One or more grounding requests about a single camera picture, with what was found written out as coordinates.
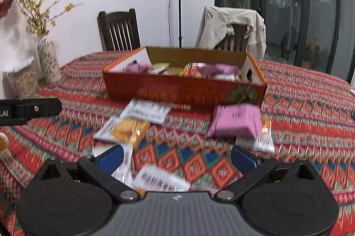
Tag beige jacket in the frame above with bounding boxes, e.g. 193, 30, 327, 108
194, 6, 267, 60

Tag yellow red snack packet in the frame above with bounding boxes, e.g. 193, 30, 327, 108
179, 63, 204, 77

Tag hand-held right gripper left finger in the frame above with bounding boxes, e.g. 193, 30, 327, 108
37, 144, 140, 202

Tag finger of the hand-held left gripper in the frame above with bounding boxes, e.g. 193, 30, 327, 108
14, 98, 62, 118

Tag orange cardboard box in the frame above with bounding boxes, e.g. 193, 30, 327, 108
103, 46, 267, 114

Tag pink snack packet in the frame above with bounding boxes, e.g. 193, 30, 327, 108
205, 104, 263, 138

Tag green and white snack packet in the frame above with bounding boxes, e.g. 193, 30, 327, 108
148, 62, 170, 75

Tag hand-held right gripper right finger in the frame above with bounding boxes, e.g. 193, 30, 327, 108
215, 146, 318, 202

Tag black framed glass door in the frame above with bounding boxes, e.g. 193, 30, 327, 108
213, 0, 355, 78

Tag red patterned tablecloth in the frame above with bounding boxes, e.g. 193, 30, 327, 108
0, 51, 355, 236

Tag dark wooden chair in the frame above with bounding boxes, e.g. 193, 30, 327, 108
97, 8, 141, 52

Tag yellow flower branches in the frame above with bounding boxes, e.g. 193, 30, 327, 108
18, 0, 84, 36

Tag white yellow snack packet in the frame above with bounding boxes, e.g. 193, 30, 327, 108
0, 133, 9, 160

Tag orange cracker packet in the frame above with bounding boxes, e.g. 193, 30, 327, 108
94, 116, 151, 148

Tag white grey printed snack packet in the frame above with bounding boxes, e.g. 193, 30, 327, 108
120, 99, 173, 125

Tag purple snack packet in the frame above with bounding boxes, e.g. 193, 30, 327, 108
122, 62, 154, 73
204, 63, 242, 76

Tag floral patterned vase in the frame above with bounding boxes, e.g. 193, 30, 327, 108
37, 33, 62, 83

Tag wooden chair under jacket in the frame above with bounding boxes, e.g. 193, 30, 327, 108
216, 24, 249, 53

